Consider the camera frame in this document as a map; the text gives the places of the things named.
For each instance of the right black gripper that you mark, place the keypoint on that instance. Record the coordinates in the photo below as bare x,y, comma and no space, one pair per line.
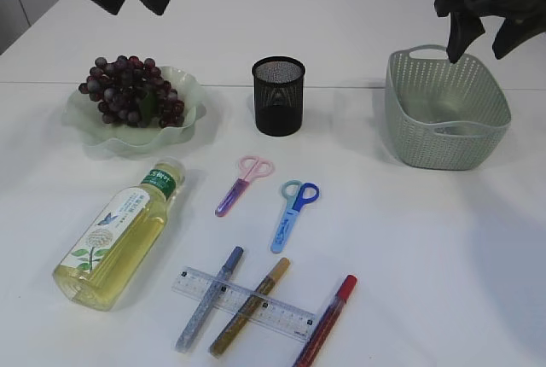
524,19

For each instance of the clear plastic sheet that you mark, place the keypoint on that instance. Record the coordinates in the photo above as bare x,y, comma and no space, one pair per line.
443,112

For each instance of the dark red grape bunch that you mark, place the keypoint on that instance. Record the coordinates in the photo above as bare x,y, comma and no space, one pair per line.
132,92

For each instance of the green tea bottle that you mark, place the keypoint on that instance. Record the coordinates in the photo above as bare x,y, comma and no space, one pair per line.
101,263

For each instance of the green woven plastic basket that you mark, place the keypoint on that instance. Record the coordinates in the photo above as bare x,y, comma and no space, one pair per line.
412,84

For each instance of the green wavy plastic plate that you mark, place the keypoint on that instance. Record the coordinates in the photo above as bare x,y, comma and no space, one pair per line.
83,116

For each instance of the black mesh pen holder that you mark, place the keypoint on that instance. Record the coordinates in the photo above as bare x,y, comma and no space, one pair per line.
278,83

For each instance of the blue glitter pen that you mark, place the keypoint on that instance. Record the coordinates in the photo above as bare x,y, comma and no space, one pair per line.
202,311

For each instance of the clear plastic ruler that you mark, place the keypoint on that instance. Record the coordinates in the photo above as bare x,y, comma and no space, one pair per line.
272,314

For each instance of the gold glitter pen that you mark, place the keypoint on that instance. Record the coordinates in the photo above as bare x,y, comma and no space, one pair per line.
248,308

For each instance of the red glitter pen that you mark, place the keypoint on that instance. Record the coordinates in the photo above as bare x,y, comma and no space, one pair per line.
327,321

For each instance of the pink capped scissors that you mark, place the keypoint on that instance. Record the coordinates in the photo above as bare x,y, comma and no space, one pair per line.
251,167

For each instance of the blue capped scissors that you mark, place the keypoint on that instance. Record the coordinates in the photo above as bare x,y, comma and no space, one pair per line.
297,195

